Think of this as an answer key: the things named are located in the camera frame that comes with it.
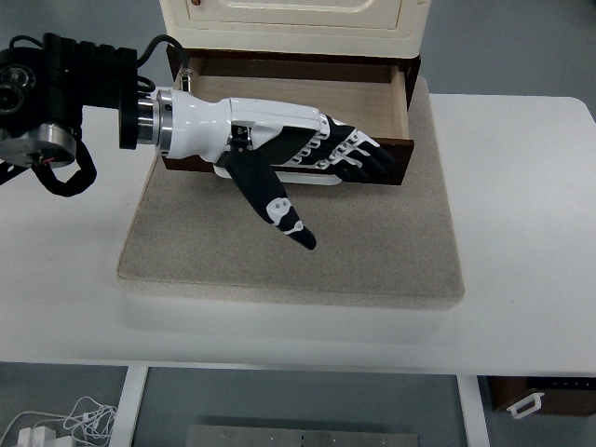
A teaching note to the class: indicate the white and black hand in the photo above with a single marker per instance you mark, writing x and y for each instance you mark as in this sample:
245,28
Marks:
205,125

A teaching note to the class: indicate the brown wooden drawer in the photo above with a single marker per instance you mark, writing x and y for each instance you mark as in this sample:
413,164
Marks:
335,93

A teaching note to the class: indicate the cream cabinet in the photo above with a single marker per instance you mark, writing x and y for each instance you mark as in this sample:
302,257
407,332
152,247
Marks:
298,39

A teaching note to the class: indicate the cream cabinet door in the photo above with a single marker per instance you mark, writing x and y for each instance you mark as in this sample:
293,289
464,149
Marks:
298,16

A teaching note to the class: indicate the grey square mat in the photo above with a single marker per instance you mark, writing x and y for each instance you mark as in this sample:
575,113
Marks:
288,270

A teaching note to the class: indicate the white table leg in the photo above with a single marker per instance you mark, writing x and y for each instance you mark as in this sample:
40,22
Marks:
472,414
128,410

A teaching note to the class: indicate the white power adapter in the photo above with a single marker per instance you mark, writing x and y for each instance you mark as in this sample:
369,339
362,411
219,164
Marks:
35,437

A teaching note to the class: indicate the brown wooden box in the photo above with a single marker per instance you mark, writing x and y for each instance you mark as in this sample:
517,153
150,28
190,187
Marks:
563,400

